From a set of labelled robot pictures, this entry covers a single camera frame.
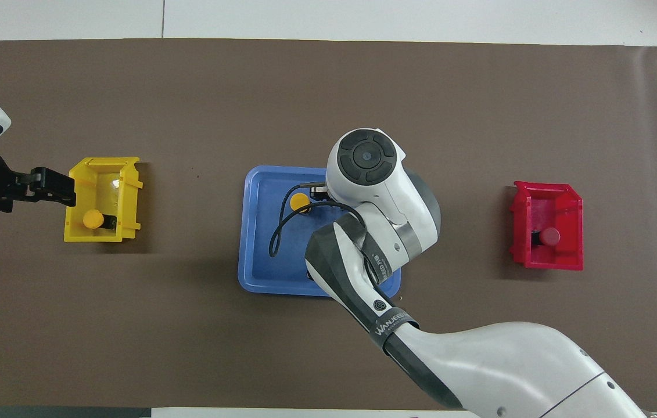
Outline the red push button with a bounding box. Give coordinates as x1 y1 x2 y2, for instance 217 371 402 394
530 226 561 247

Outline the yellow plastic bin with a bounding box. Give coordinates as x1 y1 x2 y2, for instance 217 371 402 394
64 157 144 243

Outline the brown table mat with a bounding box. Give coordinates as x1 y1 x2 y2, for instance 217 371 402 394
0 38 657 412

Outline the blue plastic tray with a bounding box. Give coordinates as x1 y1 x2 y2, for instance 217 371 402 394
238 165 403 300

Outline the red plastic bin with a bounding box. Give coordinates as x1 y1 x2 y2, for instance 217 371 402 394
508 181 584 271

